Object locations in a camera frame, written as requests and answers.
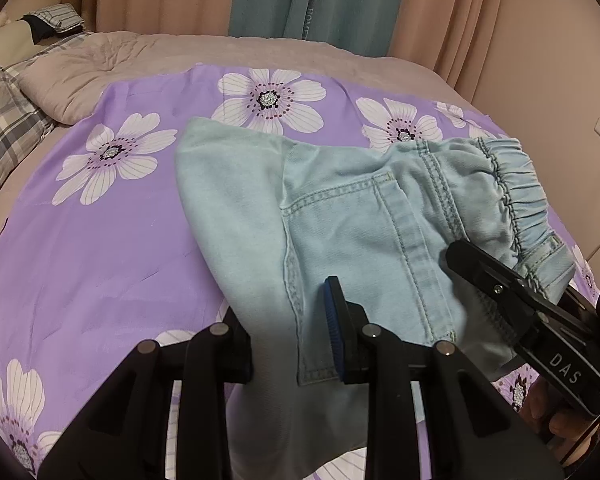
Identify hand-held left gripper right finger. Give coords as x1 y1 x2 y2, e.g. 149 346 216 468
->
322 276 566 480

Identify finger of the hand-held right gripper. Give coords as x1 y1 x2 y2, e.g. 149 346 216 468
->
445 239 537 312

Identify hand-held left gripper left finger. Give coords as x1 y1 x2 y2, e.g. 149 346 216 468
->
39 305 253 480

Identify light blue denim pants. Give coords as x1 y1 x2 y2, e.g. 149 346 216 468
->
172 117 578 480

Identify person's right hand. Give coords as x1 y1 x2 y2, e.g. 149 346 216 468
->
522 380 600 461

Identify purple floral bed sheet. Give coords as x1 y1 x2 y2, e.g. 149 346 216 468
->
0 62 600 480

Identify beige bed cover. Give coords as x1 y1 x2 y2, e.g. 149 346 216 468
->
0 31 488 231

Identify grey plaid pillow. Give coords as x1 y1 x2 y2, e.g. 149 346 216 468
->
0 67 56 211

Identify teal curtain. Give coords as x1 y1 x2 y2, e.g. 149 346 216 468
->
228 0 411 58

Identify black cloth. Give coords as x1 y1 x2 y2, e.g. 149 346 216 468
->
21 14 63 45

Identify folded plaid cloth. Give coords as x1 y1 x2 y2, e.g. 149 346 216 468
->
32 3 87 33

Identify white pillow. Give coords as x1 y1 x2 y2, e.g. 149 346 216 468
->
0 20 41 68

